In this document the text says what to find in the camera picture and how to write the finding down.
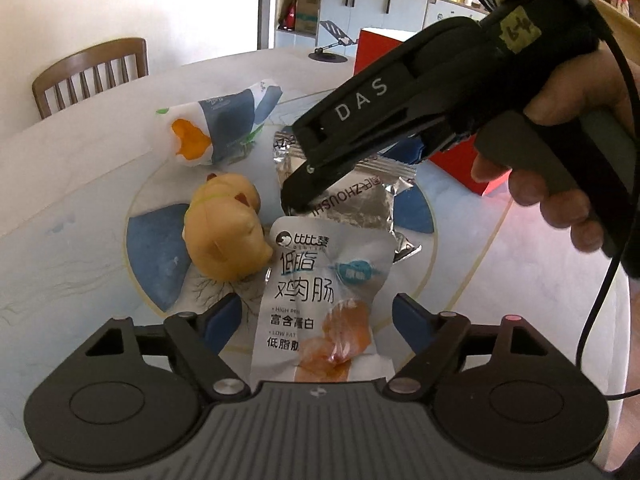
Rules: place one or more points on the white orange sausage packet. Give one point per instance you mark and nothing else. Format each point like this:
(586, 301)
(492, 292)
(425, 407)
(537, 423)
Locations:
(305, 285)

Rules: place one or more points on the small red object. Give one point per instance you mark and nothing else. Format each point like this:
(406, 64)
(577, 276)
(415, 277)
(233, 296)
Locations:
(289, 16)

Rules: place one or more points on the white storage cabinet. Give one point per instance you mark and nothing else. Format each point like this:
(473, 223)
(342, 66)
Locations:
(370, 10)

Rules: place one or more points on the white marble desktop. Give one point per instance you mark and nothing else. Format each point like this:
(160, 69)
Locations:
(75, 170)

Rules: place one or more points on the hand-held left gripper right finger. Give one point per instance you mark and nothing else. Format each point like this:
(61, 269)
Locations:
(407, 322)

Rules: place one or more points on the yellow plush toy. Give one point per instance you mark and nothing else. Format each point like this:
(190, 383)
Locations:
(225, 230)

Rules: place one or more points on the black folding stand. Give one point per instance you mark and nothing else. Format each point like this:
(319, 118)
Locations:
(332, 40)

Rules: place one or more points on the silver foil packet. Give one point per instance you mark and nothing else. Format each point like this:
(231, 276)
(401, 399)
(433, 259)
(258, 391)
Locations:
(360, 200)

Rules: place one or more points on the white stickered sideboard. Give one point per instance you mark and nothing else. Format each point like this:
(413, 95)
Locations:
(450, 10)

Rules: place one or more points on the brown wooden chair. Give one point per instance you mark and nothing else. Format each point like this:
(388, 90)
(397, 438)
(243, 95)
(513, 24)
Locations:
(95, 75)

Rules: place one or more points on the brown cardboard box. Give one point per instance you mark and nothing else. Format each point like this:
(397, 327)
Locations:
(306, 12)

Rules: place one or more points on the white blue snack bag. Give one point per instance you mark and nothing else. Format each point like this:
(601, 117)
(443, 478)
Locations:
(225, 120)

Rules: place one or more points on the person's right hand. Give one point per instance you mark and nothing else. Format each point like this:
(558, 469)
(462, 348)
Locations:
(575, 85)

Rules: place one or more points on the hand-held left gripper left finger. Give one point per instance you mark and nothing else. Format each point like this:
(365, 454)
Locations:
(220, 320)

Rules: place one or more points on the red cardboard box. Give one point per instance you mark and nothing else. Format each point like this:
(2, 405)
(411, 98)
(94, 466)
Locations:
(380, 45)

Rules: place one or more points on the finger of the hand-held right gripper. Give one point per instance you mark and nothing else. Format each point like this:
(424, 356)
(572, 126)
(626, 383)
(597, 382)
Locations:
(310, 185)
(416, 150)

